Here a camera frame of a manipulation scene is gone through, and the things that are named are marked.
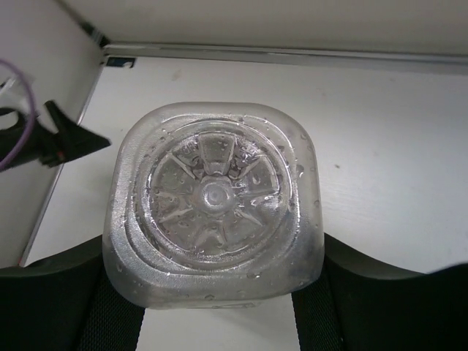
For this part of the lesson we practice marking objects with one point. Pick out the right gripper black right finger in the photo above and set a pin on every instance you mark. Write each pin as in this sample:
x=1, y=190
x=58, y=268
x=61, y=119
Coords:
x=360, y=303

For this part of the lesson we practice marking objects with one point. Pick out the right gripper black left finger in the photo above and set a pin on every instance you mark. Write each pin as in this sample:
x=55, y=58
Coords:
x=66, y=302

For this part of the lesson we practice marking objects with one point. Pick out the clear bottle blue orange label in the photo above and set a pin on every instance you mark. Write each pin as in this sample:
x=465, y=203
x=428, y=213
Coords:
x=212, y=205

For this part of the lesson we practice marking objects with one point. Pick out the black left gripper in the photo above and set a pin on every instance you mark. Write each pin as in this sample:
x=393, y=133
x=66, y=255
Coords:
x=27, y=141

